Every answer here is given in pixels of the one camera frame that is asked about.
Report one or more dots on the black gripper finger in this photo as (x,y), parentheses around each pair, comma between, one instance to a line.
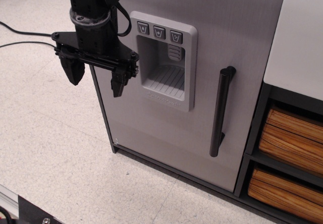
(73,68)
(119,81)

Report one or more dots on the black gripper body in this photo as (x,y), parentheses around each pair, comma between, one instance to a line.
(99,47)

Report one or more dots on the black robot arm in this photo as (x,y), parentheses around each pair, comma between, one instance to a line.
(94,14)

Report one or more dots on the grey ice dispenser panel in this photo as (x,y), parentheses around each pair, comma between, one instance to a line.
(167,64)

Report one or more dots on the lower wooden storage bin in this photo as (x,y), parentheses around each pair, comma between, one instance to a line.
(286,194)

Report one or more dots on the black fridge door handle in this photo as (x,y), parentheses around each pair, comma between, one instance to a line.
(225,78)

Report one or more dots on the aluminium frame rail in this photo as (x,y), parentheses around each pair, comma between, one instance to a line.
(9,201)

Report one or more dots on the dark grey cabinet frame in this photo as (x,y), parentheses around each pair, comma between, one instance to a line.
(255,143)

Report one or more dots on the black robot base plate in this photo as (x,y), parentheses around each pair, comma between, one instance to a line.
(32,214)

